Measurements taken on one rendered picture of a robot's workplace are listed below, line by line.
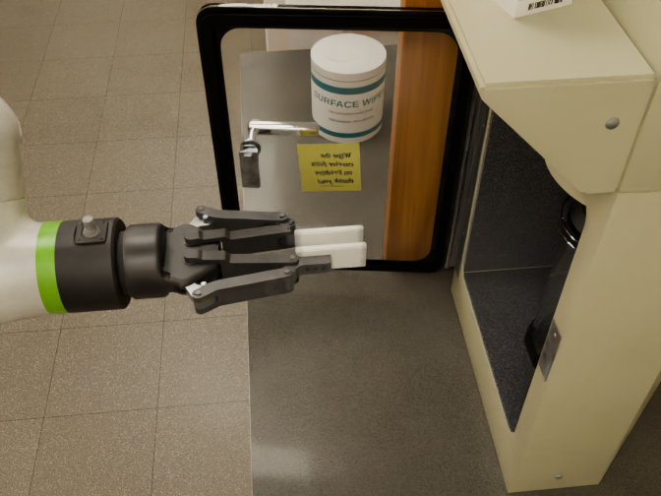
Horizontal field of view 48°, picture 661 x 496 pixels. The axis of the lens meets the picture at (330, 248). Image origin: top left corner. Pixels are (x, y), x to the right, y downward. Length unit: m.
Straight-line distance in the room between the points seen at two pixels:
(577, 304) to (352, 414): 0.40
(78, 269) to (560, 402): 0.48
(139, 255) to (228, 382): 1.45
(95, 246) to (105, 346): 1.58
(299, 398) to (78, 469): 1.19
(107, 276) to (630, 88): 0.48
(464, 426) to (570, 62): 0.58
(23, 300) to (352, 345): 0.47
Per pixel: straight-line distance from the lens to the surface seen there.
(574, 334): 0.70
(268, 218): 0.77
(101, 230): 0.74
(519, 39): 0.54
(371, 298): 1.09
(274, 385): 1.00
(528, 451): 0.87
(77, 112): 3.22
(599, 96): 0.52
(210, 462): 2.04
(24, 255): 0.75
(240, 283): 0.71
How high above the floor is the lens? 1.77
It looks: 46 degrees down
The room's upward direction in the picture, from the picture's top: straight up
